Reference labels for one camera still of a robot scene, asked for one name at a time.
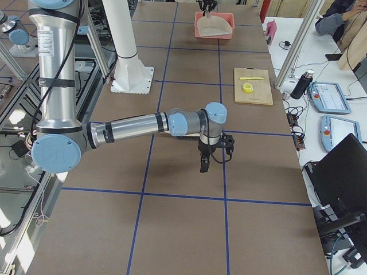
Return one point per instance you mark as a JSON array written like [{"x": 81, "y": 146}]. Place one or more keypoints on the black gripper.
[
  {"x": 207, "y": 4},
  {"x": 203, "y": 149}
]

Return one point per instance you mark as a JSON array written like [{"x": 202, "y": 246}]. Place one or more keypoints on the beige plastic dustpan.
[{"x": 212, "y": 25}]

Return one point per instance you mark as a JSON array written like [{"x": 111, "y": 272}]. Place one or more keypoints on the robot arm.
[
  {"x": 20, "y": 37},
  {"x": 61, "y": 129}
]

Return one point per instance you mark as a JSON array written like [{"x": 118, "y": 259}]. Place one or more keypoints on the pink plastic bin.
[{"x": 229, "y": 17}]

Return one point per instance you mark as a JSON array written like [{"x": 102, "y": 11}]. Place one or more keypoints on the yellow plastic knife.
[{"x": 252, "y": 78}]

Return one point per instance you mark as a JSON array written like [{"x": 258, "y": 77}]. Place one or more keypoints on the yellow lemon slice toy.
[{"x": 247, "y": 88}]

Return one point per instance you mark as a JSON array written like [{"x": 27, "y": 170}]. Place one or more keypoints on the bamboo cutting board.
[{"x": 261, "y": 88}]

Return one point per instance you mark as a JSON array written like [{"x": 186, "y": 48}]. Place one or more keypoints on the black water bottle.
[{"x": 302, "y": 84}]

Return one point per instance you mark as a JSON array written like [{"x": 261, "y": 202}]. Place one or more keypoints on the person in grey sleeve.
[{"x": 343, "y": 20}]

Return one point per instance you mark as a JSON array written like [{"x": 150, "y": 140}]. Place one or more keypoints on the lower teach pendant tablet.
[{"x": 335, "y": 129}]

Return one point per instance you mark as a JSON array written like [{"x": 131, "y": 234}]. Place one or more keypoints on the teach pendant tablet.
[
  {"x": 335, "y": 129},
  {"x": 328, "y": 97}
]

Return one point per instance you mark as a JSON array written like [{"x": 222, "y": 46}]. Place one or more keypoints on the black monitor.
[{"x": 339, "y": 180}]

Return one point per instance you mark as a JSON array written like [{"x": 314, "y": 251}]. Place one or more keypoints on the upper teach pendant tablet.
[{"x": 328, "y": 97}]

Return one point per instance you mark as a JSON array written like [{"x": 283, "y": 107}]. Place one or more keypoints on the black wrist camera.
[{"x": 227, "y": 142}]

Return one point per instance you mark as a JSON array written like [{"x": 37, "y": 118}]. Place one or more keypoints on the small black device with cable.
[{"x": 285, "y": 44}]

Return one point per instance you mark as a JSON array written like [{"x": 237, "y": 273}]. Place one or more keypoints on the aluminium frame post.
[{"x": 294, "y": 52}]

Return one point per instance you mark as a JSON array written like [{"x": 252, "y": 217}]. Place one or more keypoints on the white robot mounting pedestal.
[{"x": 130, "y": 75}]

